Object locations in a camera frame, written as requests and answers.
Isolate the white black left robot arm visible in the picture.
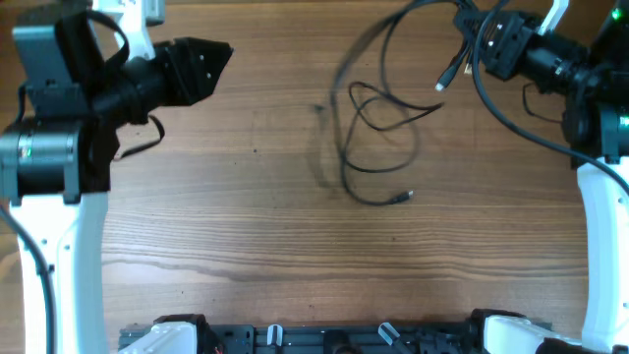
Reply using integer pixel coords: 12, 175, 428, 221
1, 1, 233, 353

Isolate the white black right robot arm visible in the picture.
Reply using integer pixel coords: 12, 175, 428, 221
454, 1, 628, 353

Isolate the black USB cable bundle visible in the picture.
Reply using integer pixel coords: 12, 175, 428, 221
307, 0, 476, 207

